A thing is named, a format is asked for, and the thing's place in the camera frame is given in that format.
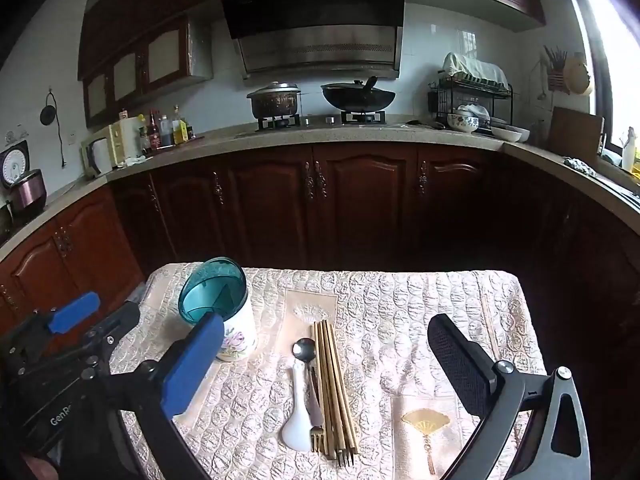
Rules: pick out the black round wall hanging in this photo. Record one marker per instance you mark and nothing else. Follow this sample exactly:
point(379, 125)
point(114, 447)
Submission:
point(47, 115)

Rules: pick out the window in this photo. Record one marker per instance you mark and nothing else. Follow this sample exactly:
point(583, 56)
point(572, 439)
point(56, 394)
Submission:
point(620, 60)

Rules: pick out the white rag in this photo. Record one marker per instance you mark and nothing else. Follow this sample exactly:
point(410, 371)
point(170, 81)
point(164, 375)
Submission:
point(134, 160)

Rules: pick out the stone kitchen countertop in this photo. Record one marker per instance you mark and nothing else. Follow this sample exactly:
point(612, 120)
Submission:
point(400, 135)

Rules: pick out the person's left forearm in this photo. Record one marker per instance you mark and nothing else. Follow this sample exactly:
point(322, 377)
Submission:
point(42, 470)

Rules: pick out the clear bottle dark liquid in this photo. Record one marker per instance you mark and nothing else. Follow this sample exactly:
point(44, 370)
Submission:
point(166, 134)

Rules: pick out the hanging ladle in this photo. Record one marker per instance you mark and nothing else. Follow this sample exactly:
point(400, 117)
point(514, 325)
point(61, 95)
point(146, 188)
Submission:
point(541, 94)

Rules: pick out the black wok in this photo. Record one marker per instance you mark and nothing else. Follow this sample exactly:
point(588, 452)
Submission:
point(357, 99)

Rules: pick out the floral ceramic bowl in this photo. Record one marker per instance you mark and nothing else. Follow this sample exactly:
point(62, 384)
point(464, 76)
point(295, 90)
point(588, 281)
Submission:
point(462, 122)

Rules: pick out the white floral utensil holder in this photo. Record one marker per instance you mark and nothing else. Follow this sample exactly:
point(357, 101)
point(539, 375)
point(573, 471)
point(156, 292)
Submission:
point(240, 320)

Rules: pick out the wooden chopstick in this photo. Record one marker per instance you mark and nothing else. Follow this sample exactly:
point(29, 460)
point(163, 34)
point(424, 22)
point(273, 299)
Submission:
point(345, 390)
point(329, 390)
point(324, 390)
point(339, 390)

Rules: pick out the white ceramic spoon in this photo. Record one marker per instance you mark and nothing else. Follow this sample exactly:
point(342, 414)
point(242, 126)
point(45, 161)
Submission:
point(296, 435)

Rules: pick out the yellow cooking oil bottle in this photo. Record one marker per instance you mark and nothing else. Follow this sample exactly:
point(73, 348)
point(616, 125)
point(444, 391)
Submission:
point(178, 130)

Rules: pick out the white plastic bottle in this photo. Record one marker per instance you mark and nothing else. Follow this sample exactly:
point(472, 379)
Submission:
point(629, 152)

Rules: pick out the white bowl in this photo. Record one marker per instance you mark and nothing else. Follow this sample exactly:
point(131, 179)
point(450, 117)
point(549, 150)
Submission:
point(525, 134)
point(505, 133)

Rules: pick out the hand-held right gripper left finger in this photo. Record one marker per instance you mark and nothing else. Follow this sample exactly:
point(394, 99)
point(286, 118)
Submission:
point(195, 360)

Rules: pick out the lidded cooking pot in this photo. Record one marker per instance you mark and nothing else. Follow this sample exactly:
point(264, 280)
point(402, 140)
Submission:
point(274, 102)

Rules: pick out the white cloth cover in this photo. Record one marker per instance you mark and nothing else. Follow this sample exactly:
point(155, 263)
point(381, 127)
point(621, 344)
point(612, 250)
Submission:
point(472, 67)

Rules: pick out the steel range hood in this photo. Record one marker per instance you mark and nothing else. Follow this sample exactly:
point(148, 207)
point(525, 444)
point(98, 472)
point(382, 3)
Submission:
point(310, 15)

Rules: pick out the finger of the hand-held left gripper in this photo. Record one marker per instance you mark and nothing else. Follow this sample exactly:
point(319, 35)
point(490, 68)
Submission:
point(75, 312)
point(122, 317)

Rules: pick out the rice cooker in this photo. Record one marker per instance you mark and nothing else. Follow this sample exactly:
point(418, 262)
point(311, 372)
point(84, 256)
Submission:
point(25, 190)

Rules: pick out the wooden cutting board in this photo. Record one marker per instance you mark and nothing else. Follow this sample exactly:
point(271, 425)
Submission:
point(575, 135)

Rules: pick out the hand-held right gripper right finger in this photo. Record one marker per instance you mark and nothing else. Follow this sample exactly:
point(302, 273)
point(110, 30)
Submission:
point(457, 365)

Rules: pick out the wooden base cabinets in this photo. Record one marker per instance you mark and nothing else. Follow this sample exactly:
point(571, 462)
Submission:
point(360, 195)

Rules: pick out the cream microwave oven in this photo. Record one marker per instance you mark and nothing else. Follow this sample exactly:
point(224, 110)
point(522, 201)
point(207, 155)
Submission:
point(120, 142)

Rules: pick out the grey rag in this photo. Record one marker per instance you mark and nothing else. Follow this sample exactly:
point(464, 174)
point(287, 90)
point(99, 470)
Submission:
point(580, 166)

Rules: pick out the red label sauce bottle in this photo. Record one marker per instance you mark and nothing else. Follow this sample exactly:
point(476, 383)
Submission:
point(154, 135)

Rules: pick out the quilted cream tablecloth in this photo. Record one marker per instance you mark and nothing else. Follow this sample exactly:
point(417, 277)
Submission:
point(380, 310)

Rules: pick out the gas stove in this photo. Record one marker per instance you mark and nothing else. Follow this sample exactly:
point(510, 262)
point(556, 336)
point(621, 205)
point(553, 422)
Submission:
point(310, 121)

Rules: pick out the glass door wall cabinet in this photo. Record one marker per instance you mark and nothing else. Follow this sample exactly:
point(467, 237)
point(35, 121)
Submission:
point(160, 50)

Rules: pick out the potted plant on sill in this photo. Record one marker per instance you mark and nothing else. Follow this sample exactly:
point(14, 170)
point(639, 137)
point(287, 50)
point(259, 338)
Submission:
point(557, 80)

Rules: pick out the round bamboo strainer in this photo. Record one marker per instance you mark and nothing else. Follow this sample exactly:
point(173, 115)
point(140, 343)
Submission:
point(580, 75)

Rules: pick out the metal spoon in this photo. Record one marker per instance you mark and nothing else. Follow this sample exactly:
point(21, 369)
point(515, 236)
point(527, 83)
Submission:
point(304, 349)

